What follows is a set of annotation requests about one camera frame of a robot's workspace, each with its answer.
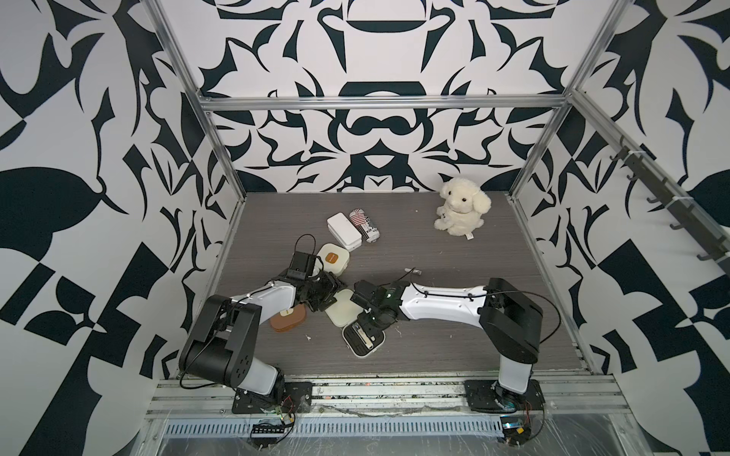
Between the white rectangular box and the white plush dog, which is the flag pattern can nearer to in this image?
the white rectangular box

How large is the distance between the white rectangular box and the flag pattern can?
3cm

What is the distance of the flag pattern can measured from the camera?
106 cm

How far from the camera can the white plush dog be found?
0.96 metres

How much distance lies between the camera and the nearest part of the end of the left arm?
0.74 meters

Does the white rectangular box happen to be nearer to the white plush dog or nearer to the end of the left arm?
the end of the left arm

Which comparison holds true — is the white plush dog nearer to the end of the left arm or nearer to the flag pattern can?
the flag pattern can

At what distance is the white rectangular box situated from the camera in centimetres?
103
